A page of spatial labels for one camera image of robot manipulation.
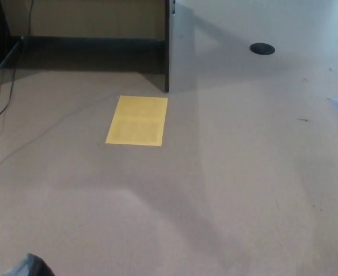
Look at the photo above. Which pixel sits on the black printed plastic bag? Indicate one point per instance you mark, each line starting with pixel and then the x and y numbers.
pixel 33 266

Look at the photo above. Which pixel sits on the yellow paper sheet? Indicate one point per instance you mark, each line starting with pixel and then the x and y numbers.
pixel 137 120

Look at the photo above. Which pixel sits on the round black floor cover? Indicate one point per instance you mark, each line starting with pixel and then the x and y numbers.
pixel 262 49

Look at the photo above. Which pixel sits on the small black desk latch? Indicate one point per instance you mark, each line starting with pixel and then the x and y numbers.
pixel 174 6

